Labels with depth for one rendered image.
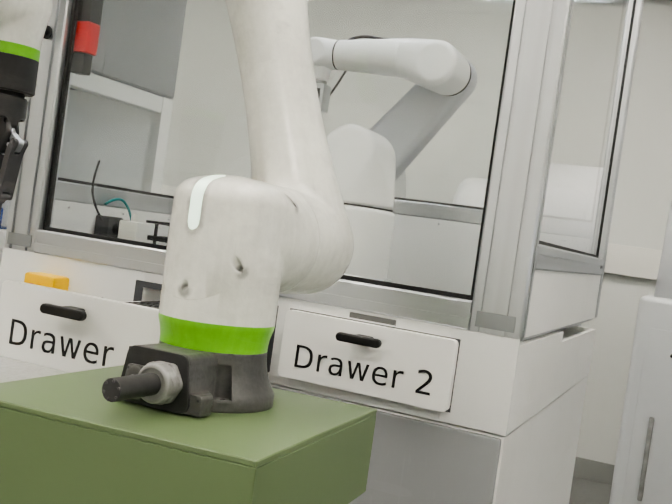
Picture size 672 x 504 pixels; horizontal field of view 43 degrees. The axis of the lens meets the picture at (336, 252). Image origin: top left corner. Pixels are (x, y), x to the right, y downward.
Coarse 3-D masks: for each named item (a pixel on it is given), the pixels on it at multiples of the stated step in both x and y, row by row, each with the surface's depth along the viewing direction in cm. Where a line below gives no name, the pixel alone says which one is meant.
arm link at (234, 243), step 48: (192, 192) 90; (240, 192) 90; (288, 192) 99; (192, 240) 90; (240, 240) 90; (288, 240) 95; (192, 288) 90; (240, 288) 90; (288, 288) 102; (192, 336) 90; (240, 336) 90
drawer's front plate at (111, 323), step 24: (24, 288) 123; (48, 288) 122; (0, 312) 125; (24, 312) 123; (96, 312) 118; (120, 312) 116; (144, 312) 115; (0, 336) 125; (48, 336) 121; (72, 336) 120; (96, 336) 118; (120, 336) 116; (144, 336) 115; (24, 360) 123; (48, 360) 121; (72, 360) 119; (120, 360) 116
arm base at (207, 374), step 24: (144, 360) 87; (168, 360) 86; (192, 360) 86; (216, 360) 90; (240, 360) 91; (264, 360) 95; (120, 384) 78; (144, 384) 81; (168, 384) 83; (192, 384) 85; (216, 384) 90; (240, 384) 91; (264, 384) 94; (168, 408) 86; (192, 408) 85; (216, 408) 89; (240, 408) 90; (264, 408) 93
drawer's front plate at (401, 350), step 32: (288, 320) 140; (320, 320) 138; (352, 320) 137; (288, 352) 140; (320, 352) 137; (352, 352) 135; (384, 352) 133; (416, 352) 131; (448, 352) 129; (320, 384) 137; (352, 384) 135; (416, 384) 131; (448, 384) 129
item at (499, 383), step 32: (32, 256) 164; (0, 288) 167; (96, 288) 158; (128, 288) 155; (160, 288) 152; (480, 352) 129; (512, 352) 127; (544, 352) 148; (576, 352) 187; (288, 384) 142; (480, 384) 129; (512, 384) 127; (544, 384) 153; (448, 416) 130; (480, 416) 128; (512, 416) 130
